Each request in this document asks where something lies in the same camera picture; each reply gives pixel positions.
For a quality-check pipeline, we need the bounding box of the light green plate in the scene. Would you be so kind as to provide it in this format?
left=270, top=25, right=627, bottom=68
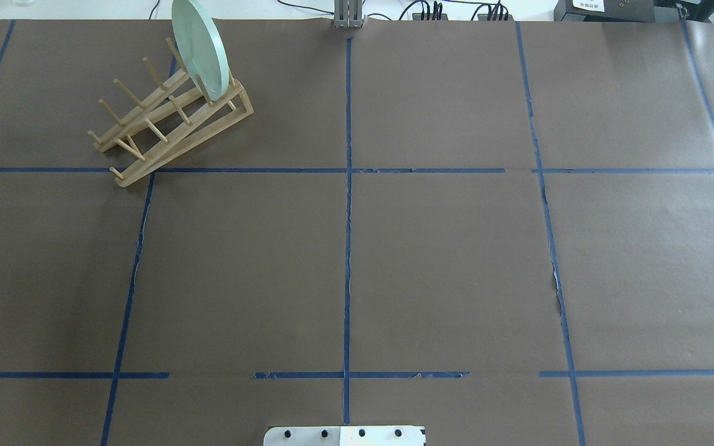
left=171, top=1, right=231, bottom=101

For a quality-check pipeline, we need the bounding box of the wooden dish rack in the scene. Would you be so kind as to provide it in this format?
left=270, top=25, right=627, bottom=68
left=87, top=37, right=255, bottom=188

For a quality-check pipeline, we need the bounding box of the black box with label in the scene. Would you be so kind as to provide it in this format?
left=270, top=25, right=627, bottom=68
left=553, top=1, right=655, bottom=23

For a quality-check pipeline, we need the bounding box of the aluminium frame post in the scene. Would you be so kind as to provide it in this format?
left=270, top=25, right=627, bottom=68
left=333, top=0, right=365, bottom=29

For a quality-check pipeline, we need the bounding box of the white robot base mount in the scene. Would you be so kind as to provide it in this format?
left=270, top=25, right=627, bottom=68
left=263, top=424, right=427, bottom=445

